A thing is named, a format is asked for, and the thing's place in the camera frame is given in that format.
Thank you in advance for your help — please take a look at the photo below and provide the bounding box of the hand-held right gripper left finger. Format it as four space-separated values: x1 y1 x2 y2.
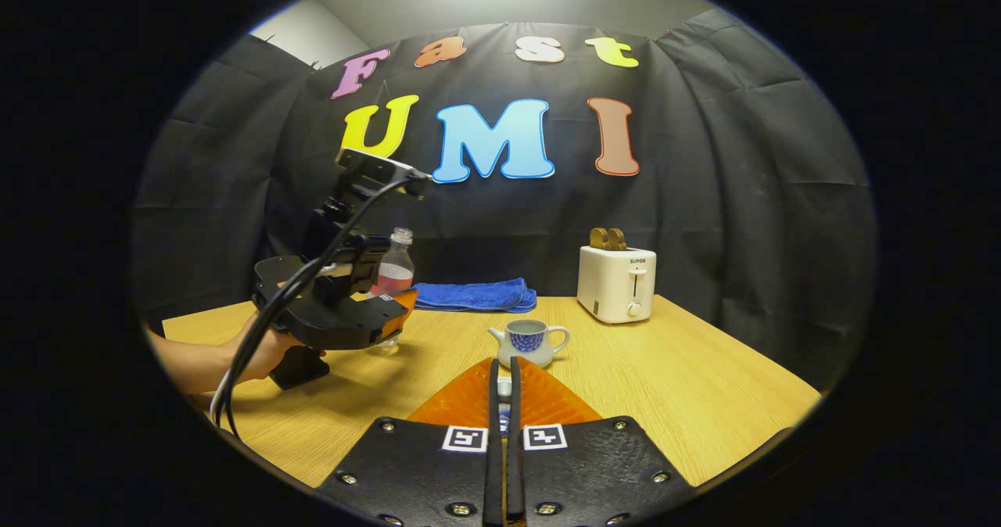
317 357 503 527

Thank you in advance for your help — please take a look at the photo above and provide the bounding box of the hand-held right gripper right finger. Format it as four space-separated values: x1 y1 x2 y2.
507 357 697 527

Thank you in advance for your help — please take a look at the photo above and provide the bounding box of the clear plastic water bottle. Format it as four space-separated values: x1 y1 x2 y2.
368 228 416 348

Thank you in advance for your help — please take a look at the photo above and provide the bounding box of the white blue-patterned teacup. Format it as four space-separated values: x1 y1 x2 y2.
488 319 571 369

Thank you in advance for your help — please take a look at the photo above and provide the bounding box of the blue folded towel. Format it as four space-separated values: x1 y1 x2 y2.
412 278 538 314

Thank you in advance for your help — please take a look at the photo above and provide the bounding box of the white toaster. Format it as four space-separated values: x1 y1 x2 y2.
577 246 658 324

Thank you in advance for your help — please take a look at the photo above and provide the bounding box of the black backdrop cloth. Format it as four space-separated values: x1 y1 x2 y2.
133 9 877 391

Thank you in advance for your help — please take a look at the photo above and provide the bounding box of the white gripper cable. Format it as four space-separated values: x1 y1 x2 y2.
209 367 237 422

